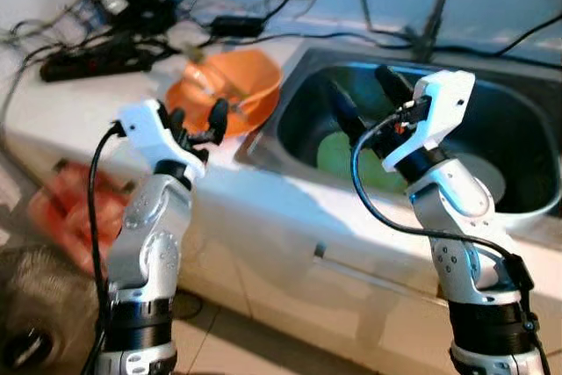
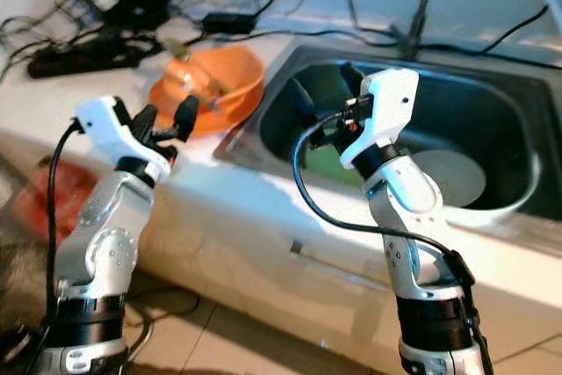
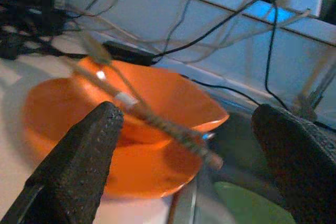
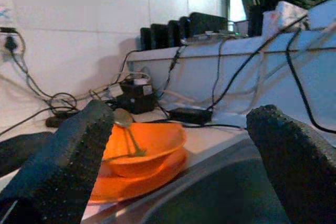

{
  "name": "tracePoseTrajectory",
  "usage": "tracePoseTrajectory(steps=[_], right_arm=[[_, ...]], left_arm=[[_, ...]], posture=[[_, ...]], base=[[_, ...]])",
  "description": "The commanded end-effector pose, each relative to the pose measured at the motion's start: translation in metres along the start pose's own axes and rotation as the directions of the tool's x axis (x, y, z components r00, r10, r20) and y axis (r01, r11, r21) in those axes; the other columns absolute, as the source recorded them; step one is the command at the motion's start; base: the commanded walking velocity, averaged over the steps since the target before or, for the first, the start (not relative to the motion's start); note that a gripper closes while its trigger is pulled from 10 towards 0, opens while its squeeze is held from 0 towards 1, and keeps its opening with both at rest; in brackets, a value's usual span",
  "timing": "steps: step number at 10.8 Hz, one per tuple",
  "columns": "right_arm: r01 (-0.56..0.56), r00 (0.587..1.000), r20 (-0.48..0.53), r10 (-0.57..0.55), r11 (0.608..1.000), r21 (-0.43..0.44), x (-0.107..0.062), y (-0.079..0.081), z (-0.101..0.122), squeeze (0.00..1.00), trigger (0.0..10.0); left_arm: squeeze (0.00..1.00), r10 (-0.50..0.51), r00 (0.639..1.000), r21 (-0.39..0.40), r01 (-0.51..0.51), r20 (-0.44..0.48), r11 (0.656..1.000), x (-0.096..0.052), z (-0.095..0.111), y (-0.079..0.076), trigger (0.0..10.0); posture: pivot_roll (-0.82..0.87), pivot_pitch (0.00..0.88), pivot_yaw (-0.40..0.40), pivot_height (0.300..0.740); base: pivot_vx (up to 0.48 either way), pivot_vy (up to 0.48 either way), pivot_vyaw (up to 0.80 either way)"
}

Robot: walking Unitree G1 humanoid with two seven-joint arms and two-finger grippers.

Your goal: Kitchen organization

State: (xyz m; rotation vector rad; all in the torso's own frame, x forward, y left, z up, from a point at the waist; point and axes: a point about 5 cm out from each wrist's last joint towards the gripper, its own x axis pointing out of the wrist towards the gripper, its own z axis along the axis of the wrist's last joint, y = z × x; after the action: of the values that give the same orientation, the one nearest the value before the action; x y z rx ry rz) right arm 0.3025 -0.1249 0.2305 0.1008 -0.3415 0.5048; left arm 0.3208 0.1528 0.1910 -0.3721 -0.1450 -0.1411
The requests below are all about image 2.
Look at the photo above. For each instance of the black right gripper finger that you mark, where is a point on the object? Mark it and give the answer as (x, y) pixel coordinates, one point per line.
(356, 81)
(307, 101)

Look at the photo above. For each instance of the metal spoon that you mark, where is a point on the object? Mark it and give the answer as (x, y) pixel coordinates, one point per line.
(198, 76)

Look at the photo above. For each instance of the orange plastic bowl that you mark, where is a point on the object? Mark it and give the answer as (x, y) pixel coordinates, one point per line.
(237, 72)

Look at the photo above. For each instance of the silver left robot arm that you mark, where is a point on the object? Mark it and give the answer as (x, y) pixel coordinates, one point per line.
(110, 243)

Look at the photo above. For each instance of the green plate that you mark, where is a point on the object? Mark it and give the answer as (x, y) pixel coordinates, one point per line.
(325, 164)

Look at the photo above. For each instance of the black power strip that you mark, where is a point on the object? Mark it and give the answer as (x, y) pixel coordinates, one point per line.
(88, 57)

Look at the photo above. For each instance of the chrome sink faucet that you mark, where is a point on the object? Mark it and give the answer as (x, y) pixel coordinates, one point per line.
(421, 2)

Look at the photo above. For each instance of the black power adapter brick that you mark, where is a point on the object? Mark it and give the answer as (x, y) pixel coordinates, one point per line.
(228, 22)

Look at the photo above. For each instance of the red plastic bag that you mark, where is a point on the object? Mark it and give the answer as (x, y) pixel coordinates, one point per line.
(61, 208)

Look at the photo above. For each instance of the white bowl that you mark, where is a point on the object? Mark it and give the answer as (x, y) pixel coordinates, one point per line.
(457, 177)

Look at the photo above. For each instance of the stainless steel sink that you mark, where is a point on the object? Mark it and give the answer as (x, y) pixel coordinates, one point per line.
(500, 120)

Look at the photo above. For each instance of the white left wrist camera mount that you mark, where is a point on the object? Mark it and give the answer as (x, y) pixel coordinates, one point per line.
(110, 120)

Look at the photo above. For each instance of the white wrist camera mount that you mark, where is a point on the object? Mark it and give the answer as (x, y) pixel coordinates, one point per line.
(110, 120)
(391, 98)

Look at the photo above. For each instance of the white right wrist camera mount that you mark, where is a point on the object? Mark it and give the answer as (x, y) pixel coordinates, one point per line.
(391, 98)

